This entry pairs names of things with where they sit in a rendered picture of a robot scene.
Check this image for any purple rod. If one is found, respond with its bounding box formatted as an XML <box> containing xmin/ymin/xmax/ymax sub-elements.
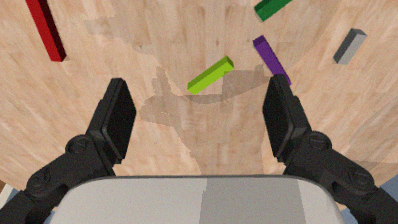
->
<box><xmin>253</xmin><ymin>35</ymin><xmax>292</xmax><ymax>86</ymax></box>

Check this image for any red rod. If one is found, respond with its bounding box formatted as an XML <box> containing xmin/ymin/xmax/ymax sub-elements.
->
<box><xmin>25</xmin><ymin>0</ymin><xmax>66</xmax><ymax>62</ymax></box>

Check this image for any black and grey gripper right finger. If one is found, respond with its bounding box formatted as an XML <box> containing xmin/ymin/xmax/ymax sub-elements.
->
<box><xmin>262</xmin><ymin>74</ymin><xmax>398</xmax><ymax>224</ymax></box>

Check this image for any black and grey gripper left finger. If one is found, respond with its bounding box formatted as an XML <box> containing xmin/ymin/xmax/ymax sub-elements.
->
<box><xmin>0</xmin><ymin>78</ymin><xmax>136</xmax><ymax>224</ymax></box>

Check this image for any grey rod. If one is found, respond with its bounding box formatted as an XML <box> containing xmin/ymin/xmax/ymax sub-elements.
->
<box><xmin>333</xmin><ymin>28</ymin><xmax>367</xmax><ymax>65</ymax></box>

